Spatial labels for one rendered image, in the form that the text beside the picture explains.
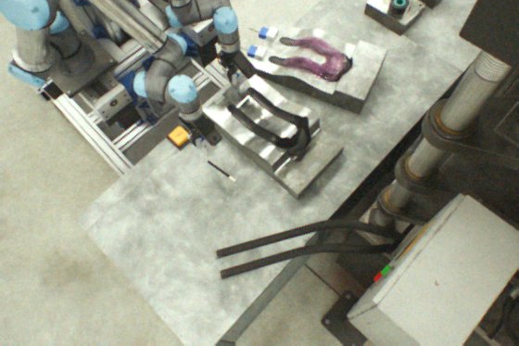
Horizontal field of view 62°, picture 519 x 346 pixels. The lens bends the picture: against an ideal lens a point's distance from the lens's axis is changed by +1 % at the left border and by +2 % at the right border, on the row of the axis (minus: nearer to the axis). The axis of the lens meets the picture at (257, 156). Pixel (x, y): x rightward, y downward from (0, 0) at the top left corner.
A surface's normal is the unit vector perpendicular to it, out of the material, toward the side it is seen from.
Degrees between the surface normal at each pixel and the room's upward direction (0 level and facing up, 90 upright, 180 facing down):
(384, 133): 0
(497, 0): 90
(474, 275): 0
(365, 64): 0
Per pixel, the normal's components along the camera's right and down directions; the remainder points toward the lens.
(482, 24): -0.69, 0.67
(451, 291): -0.07, -0.41
